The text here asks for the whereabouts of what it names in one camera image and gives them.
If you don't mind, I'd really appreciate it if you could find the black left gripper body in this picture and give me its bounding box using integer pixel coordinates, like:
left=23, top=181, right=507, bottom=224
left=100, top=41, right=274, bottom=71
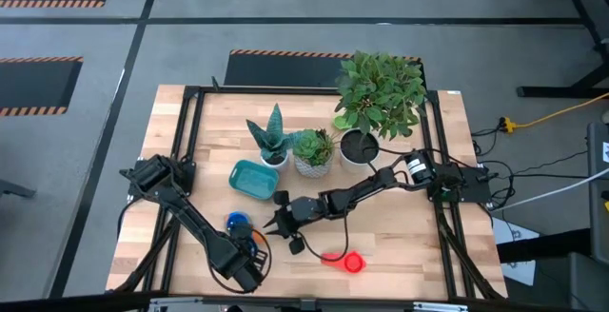
left=223, top=240, right=269, bottom=278

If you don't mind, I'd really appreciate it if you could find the snake plant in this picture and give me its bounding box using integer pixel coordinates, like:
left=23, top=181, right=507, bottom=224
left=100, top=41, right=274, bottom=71
left=245, top=103, right=299, bottom=164

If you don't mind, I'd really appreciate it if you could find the black front crossbar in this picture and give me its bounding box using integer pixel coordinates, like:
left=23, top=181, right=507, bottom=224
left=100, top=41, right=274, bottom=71
left=0, top=291, right=609, bottom=312

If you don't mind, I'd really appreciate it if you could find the black aluminium table frame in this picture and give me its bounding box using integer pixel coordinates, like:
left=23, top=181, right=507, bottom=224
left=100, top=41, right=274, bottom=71
left=113, top=85, right=505, bottom=302

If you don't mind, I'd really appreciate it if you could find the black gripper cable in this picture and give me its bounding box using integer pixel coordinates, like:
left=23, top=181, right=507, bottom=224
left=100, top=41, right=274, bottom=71
left=299, top=211, right=351, bottom=263
left=206, top=228, right=274, bottom=296

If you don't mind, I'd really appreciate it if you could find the black table leg frame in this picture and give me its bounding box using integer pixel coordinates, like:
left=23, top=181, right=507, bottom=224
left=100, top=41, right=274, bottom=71
left=516, top=0, right=609, bottom=99

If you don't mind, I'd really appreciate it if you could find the teal plastic basket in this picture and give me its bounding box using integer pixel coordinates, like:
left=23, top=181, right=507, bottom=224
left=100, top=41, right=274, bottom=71
left=227, top=159, right=281, bottom=201

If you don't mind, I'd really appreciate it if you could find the leafy green plant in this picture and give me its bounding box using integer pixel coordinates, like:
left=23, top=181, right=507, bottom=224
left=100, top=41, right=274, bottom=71
left=332, top=50, right=429, bottom=141

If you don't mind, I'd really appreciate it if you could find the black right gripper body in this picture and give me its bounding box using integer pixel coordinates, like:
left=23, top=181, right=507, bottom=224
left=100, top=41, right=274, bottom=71
left=273, top=190, right=332, bottom=256

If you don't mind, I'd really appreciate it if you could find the white cable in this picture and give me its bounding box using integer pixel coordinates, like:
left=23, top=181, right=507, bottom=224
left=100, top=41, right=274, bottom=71
left=494, top=166, right=609, bottom=211

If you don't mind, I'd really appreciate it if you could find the white floor sheet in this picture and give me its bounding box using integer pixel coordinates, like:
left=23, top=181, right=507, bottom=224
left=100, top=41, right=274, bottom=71
left=492, top=216, right=539, bottom=287

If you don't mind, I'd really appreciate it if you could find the large cyan measuring cup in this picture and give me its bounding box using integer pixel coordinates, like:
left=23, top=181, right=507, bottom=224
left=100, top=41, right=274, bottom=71
left=225, top=210, right=254, bottom=235

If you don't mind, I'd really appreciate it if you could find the triangle-patterned white pot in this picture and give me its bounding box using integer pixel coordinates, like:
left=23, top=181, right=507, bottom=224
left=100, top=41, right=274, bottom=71
left=293, top=157, right=331, bottom=179

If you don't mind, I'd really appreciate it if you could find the green succulent plant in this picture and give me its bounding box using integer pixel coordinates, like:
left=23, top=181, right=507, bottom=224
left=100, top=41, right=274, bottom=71
left=290, top=128, right=336, bottom=167

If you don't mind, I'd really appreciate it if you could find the small plain white pot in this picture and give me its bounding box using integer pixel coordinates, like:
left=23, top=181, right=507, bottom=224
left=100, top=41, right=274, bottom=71
left=259, top=152, right=290, bottom=173

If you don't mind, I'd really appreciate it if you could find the red measuring cup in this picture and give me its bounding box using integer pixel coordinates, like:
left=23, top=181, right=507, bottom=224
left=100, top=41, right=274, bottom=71
left=320, top=250, right=367, bottom=275

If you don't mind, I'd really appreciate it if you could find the large white pot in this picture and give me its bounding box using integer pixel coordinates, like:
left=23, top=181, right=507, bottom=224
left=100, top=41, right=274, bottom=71
left=339, top=128, right=383, bottom=173

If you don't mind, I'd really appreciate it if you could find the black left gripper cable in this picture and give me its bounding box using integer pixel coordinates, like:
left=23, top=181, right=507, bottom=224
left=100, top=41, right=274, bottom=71
left=206, top=228, right=274, bottom=296

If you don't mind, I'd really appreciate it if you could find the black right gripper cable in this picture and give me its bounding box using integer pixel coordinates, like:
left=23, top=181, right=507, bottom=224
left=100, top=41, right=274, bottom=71
left=299, top=211, right=351, bottom=263

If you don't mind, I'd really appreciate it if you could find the grey cabinet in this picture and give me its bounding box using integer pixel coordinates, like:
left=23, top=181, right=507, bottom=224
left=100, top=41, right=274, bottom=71
left=587, top=121, right=609, bottom=265

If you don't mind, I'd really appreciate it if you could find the yellow extension cord with plug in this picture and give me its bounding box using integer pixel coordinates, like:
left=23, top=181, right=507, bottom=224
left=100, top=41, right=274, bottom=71
left=499, top=91, right=609, bottom=135

